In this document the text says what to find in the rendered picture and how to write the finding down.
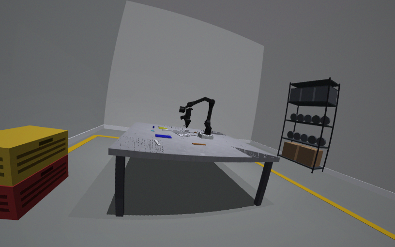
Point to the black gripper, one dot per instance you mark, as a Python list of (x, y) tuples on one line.
[(187, 120)]

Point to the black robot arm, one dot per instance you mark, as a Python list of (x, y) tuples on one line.
[(207, 122)]

